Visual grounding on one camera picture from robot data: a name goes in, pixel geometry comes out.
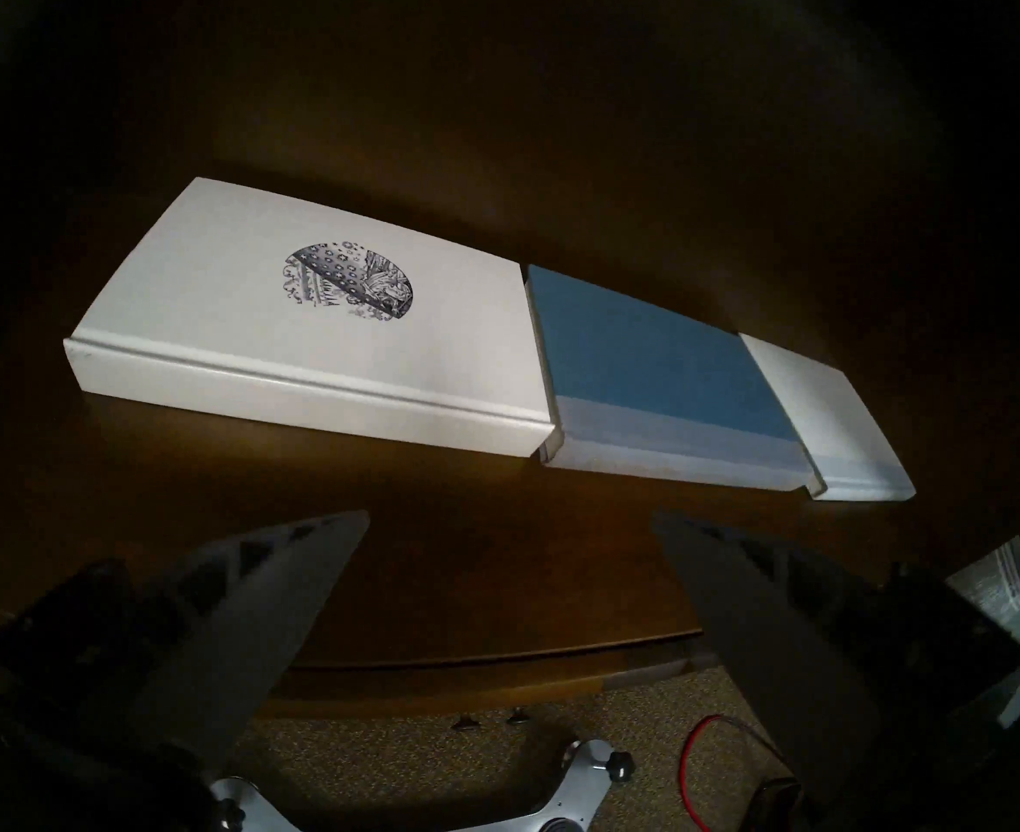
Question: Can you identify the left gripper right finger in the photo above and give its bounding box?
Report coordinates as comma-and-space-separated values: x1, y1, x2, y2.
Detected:
653, 511, 1020, 805

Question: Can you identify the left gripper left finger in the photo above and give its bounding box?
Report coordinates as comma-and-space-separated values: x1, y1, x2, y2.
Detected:
0, 510, 370, 770

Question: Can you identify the white book with round print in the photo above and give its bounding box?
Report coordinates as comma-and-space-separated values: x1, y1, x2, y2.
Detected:
64, 177, 557, 458

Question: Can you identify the blue hardcover book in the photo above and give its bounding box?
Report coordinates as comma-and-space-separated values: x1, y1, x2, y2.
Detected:
523, 264, 816, 493

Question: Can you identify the translucent plastic jar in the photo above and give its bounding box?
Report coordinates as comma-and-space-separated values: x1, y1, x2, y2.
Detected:
948, 497, 1020, 727

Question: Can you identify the white book with blue stripe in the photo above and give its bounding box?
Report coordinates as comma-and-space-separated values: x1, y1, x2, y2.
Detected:
738, 333, 916, 503

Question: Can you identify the dark wooden bookshelf cabinet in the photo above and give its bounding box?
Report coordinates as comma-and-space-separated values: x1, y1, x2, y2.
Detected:
0, 0, 1020, 723

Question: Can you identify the red cable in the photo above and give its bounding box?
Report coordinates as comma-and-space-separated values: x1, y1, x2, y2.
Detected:
679, 715, 788, 832

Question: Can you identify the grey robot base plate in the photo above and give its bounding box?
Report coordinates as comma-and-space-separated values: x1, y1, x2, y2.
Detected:
211, 739, 637, 832

